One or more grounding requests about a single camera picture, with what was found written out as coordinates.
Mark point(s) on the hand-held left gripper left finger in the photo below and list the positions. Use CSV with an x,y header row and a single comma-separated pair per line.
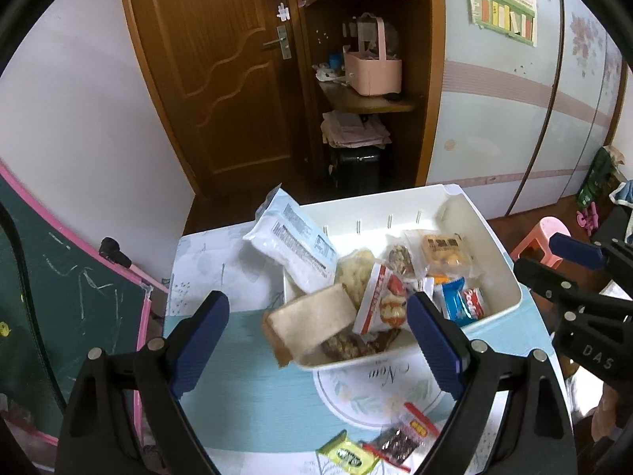
x,y
198,346

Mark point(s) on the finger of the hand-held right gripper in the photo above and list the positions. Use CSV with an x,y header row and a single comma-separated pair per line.
x,y
544,277
576,250

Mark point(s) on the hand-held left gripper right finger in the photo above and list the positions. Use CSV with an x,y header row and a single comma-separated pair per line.
x,y
435,346

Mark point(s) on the white plastic storage bin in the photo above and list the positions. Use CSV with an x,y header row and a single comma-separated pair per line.
x,y
477,217

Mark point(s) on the yellow mini cakes packet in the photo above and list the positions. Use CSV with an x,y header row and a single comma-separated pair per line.
x,y
442,252

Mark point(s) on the brown nut bar packet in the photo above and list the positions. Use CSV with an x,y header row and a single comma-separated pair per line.
x,y
399,259

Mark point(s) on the pale yellow pastry packet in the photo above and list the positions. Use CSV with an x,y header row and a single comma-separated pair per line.
x,y
356,272

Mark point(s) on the sandwich bread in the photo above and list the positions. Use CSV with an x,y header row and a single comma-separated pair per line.
x,y
309,319

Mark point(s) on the large white blue-label packet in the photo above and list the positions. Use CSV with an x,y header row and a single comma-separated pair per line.
x,y
292,242

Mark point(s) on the pink toy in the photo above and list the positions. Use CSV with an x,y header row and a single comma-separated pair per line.
x,y
587,220

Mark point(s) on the pink plastic stool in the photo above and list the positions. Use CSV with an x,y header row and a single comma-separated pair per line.
x,y
531,245

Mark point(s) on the blue snack packet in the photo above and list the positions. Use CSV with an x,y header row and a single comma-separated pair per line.
x,y
457,302

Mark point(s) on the red and white snack packet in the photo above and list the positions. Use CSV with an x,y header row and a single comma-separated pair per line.
x,y
381,302

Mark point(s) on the blue cloth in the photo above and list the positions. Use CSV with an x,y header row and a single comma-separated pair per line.
x,y
624,194

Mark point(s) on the clear red-label snack packet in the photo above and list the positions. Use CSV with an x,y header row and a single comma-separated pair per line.
x,y
420,425

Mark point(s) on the dark brown snack packet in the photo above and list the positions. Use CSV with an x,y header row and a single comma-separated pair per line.
x,y
346,346

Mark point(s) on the dark red snack packet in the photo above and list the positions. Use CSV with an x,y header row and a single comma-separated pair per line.
x,y
395,445

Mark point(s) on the black knob clamp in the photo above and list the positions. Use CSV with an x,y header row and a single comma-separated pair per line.
x,y
114,251

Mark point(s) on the green snack packet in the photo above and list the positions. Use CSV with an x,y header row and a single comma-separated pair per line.
x,y
348,455

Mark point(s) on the pale floral wardrobe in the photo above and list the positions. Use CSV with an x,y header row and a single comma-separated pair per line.
x,y
494,133

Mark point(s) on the green pink-framed chalkboard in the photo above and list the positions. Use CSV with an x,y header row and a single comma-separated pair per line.
x,y
59,282

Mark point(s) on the black suitcase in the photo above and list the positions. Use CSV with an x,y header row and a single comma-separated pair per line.
x,y
358,170

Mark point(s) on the folded pink cloth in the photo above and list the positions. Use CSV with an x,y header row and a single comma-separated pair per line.
x,y
353,128

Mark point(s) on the wooden corner shelf unit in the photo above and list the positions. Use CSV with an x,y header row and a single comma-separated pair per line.
x,y
376,105

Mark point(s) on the brown wooden door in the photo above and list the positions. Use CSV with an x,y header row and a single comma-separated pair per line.
x,y
212,84

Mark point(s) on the small shelf clutter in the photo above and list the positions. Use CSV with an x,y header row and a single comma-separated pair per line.
x,y
329,69

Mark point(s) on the white door sticker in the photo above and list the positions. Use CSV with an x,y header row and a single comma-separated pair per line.
x,y
282,12

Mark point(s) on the colourful wall poster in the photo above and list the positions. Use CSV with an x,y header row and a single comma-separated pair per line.
x,y
502,5

